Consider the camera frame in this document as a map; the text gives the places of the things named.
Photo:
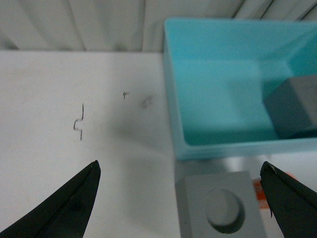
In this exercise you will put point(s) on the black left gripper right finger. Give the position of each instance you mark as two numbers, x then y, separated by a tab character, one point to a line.
303	225

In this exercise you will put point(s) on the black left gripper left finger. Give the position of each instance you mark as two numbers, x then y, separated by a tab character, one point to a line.
64	214

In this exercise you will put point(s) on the orange cylinder with white numbers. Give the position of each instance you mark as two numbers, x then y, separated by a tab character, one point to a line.
258	196

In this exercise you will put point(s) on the gray block with round hole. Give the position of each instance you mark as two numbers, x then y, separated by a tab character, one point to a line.
218	206

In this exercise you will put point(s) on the gray block with square hole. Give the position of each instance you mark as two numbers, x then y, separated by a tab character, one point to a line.
292	107

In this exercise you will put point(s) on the light blue plastic box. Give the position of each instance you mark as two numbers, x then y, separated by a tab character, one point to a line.
217	74

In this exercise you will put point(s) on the white pleated curtain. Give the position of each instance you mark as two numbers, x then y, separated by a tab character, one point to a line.
123	25

